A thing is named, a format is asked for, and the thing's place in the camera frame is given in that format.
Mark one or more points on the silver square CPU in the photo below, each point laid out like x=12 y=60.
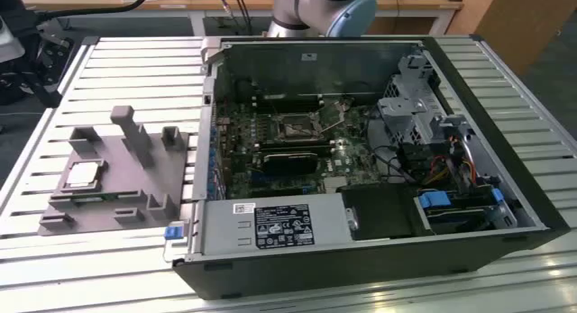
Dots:
x=82 y=175

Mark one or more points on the silver metal drive cage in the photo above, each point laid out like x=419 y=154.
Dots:
x=401 y=107

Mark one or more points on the blue plastic clip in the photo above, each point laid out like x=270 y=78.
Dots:
x=495 y=195

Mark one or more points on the green motherboard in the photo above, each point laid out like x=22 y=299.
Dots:
x=351 y=161

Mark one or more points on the CPU socket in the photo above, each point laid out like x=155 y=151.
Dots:
x=298 y=127

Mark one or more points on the small silver heatsink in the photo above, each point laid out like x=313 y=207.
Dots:
x=337 y=185

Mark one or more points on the blue case latch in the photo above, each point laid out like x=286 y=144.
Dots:
x=173 y=233

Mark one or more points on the grey plastic parts rack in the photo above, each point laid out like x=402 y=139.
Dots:
x=121 y=177

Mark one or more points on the black graphics card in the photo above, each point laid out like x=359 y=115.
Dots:
x=290 y=164

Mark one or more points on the black open PC case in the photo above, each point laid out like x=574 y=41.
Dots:
x=359 y=276

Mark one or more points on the grey power supply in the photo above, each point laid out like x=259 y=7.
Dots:
x=225 y=232

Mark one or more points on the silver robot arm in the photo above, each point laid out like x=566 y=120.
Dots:
x=293 y=5

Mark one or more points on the hard disk in blue carrier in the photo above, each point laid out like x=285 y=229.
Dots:
x=434 y=199

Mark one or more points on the green RAM stick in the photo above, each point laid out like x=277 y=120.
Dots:
x=92 y=198

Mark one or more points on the wooden cabinet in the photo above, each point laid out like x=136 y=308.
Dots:
x=531 y=25

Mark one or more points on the wooden desk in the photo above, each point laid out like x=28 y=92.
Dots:
x=405 y=3

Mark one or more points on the black plastic shroud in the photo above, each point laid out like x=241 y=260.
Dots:
x=382 y=211

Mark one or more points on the black RAM slot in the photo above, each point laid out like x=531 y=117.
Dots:
x=293 y=145
x=294 y=150

